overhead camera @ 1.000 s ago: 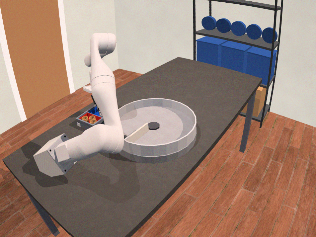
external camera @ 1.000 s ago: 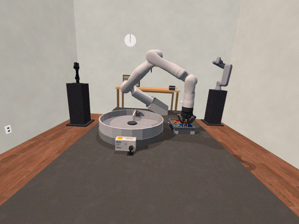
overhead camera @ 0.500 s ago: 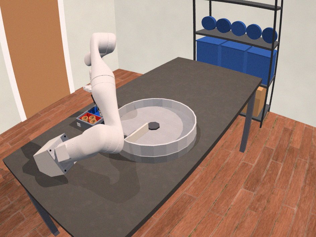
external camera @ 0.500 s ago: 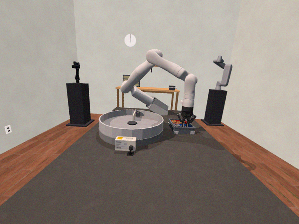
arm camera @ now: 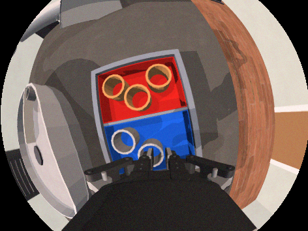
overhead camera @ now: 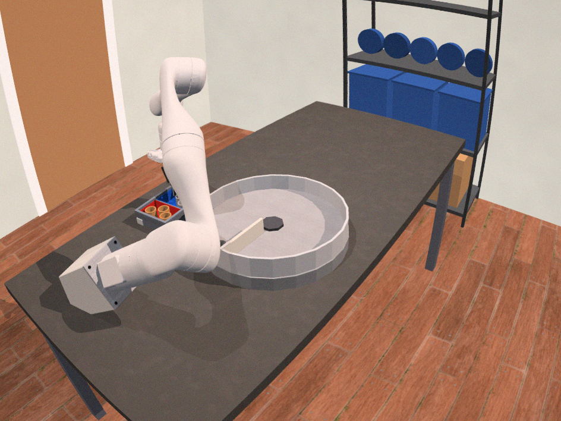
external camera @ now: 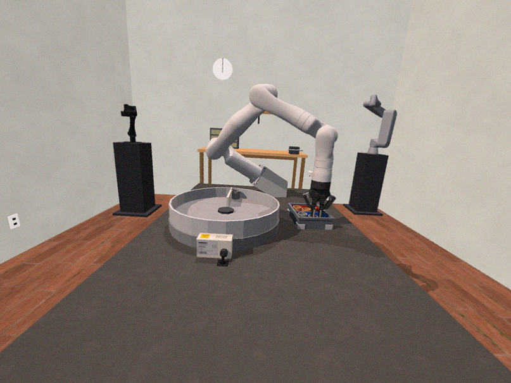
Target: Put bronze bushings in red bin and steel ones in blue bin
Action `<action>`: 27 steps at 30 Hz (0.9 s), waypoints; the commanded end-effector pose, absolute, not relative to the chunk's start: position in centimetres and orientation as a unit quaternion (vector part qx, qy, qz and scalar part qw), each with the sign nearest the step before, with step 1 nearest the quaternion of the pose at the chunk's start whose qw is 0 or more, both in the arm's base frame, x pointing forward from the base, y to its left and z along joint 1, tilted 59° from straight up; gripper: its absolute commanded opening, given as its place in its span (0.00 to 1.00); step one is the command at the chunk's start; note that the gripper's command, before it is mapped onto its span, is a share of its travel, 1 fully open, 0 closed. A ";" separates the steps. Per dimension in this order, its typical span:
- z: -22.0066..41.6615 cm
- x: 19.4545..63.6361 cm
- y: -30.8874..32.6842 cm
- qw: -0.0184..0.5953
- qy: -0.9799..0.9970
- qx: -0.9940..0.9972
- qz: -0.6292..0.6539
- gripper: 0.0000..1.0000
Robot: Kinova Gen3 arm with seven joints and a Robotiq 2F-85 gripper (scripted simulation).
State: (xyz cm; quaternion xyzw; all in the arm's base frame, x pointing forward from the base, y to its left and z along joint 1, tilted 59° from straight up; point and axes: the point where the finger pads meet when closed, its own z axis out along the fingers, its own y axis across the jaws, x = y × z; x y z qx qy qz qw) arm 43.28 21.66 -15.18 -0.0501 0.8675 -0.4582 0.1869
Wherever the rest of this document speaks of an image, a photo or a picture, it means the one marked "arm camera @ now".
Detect bronze bushing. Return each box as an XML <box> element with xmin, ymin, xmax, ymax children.
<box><xmin>146</xmin><ymin>64</ymin><xmax>172</xmax><ymax>93</ymax></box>
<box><xmin>124</xmin><ymin>84</ymin><xmax>152</xmax><ymax>112</ymax></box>
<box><xmin>102</xmin><ymin>74</ymin><xmax>130</xmax><ymax>101</ymax></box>

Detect white round turntable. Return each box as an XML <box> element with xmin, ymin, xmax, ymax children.
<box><xmin>17</xmin><ymin>83</ymin><xmax>93</xmax><ymax>219</ymax></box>

